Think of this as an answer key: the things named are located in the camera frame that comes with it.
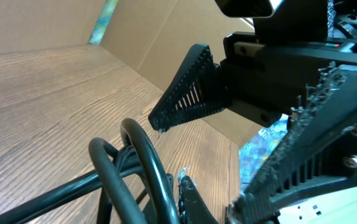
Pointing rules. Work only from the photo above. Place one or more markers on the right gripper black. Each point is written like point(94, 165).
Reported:
point(266, 74)

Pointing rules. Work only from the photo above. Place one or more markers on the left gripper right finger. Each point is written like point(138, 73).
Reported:
point(191, 207)

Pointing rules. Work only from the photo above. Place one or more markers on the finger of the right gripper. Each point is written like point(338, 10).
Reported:
point(196, 91)

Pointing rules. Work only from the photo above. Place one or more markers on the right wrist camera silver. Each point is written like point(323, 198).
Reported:
point(249, 8)

